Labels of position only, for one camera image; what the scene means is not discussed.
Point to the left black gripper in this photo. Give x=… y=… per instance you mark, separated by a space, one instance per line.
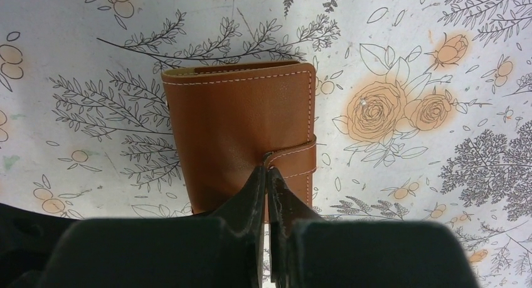
x=28 y=240

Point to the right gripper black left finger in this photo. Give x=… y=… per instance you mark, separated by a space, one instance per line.
x=223 y=248

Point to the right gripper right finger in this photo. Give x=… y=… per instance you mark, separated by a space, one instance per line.
x=309 y=251

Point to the brown leather card holder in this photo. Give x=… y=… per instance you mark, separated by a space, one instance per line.
x=228 y=119

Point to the floral patterned table mat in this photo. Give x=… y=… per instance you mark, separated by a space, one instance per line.
x=423 y=109

